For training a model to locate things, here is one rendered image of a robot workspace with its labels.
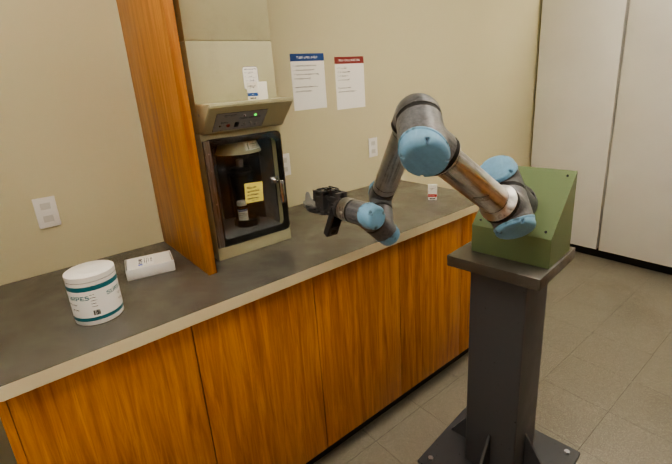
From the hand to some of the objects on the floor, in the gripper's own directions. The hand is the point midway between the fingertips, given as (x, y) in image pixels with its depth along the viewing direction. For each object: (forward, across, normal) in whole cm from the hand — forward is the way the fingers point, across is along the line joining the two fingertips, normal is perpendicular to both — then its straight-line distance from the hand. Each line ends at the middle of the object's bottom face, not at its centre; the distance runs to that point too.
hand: (308, 203), depth 151 cm
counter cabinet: (+29, -7, +114) cm, 118 cm away
